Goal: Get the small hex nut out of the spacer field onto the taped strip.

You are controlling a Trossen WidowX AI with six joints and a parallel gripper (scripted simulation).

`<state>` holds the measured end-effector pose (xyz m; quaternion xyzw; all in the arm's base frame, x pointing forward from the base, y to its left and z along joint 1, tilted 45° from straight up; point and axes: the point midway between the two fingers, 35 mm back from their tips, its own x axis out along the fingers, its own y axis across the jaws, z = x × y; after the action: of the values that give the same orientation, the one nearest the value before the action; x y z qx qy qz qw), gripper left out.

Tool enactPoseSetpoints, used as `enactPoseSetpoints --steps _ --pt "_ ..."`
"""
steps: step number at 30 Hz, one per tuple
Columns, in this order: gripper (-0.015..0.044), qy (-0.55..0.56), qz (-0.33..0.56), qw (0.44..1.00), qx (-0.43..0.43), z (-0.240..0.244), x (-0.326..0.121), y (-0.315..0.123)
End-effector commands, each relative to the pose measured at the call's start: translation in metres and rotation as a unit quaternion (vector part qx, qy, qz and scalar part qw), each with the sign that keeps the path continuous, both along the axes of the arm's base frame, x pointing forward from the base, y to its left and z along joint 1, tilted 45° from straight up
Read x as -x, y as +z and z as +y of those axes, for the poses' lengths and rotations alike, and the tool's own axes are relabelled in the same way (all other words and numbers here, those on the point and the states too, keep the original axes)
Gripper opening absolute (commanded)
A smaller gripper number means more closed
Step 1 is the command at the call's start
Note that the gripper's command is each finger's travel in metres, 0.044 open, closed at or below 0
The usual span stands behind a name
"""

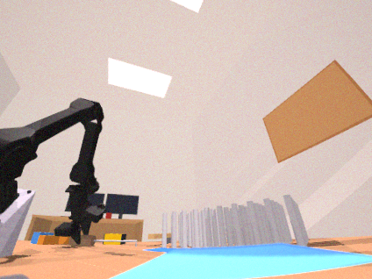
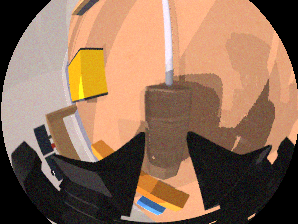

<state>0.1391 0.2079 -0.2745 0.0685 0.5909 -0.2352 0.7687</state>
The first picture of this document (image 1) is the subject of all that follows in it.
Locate yellow box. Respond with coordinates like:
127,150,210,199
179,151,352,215
103,233,126,245

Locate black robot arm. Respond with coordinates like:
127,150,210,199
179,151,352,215
0,97,106,223

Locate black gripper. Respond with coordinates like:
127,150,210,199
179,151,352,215
54,200,91,245

